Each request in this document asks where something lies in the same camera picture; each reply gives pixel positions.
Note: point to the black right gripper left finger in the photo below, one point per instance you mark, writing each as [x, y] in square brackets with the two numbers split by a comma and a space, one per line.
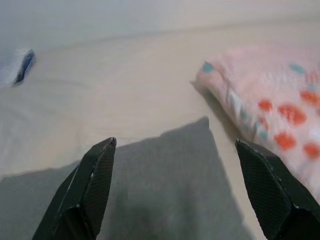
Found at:
[85, 190]

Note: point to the blue and white cloth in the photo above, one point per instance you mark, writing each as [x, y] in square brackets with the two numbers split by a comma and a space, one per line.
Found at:
[21, 67]

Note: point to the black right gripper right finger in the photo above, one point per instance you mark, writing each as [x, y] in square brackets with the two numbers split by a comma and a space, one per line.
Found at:
[272, 190]

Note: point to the pink floral pillow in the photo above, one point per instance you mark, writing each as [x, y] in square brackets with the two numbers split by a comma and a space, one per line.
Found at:
[275, 85]

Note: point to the grey fabric pillow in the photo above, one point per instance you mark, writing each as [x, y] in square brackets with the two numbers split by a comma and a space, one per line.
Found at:
[165, 180]

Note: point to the beige bed sheet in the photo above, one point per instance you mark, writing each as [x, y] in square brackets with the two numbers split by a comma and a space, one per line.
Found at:
[112, 87]

